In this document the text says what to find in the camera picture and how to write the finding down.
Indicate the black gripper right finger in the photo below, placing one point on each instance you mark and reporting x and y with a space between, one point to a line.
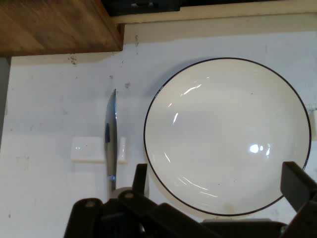
301 191

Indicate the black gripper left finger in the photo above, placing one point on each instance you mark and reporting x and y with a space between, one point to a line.
116 218

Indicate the silver table knife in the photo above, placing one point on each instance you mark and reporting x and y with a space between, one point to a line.
111 138

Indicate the white plate with black rim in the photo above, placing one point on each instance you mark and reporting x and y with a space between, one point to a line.
223 138

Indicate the dark brown wooden cabinet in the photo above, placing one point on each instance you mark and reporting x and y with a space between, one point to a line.
54 24

